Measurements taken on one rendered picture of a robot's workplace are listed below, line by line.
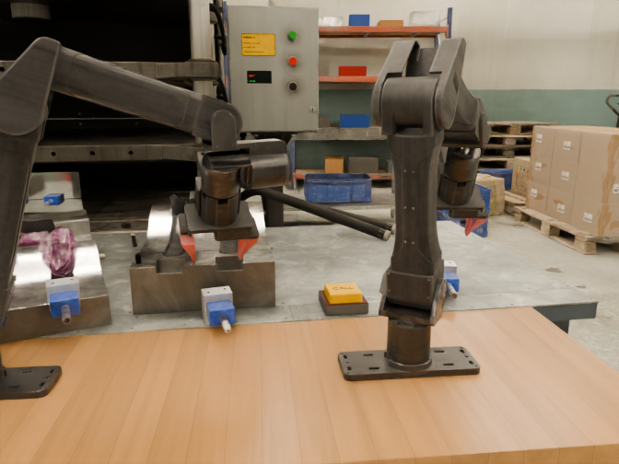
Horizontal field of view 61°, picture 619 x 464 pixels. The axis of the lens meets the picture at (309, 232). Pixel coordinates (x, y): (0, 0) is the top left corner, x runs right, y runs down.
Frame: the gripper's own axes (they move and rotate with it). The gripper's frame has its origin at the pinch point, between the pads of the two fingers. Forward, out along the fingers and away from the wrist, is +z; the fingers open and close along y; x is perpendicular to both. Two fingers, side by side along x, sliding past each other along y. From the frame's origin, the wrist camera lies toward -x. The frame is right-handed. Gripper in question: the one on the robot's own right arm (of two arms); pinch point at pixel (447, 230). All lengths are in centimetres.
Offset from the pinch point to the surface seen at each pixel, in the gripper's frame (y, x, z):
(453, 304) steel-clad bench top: -0.5, 12.9, 7.0
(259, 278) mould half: 36.3, 13.0, 0.2
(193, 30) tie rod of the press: 64, -74, -10
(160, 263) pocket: 55, 11, -1
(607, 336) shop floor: -118, -85, 156
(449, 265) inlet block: -1.0, 3.9, 6.0
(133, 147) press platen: 86, -58, 21
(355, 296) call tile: 18.5, 15.6, 2.0
